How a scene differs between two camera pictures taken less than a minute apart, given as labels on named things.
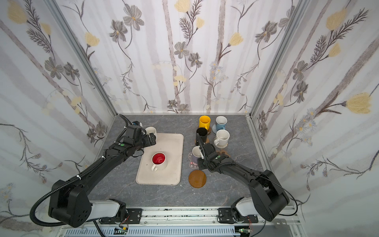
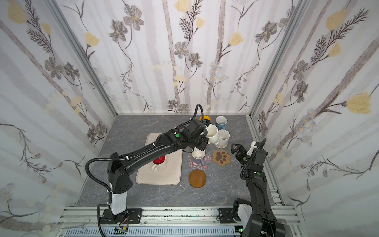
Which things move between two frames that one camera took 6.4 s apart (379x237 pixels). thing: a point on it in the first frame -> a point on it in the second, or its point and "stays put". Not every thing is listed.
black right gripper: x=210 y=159 -> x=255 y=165
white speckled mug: x=222 y=136 stays put
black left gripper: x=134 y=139 -> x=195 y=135
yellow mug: x=205 y=121 stays put
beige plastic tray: x=171 y=145 stays put
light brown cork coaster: x=197 y=178 stays put
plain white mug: x=151 y=130 -> x=212 y=135
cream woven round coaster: x=221 y=146 stays put
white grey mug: x=196 y=152 stays put
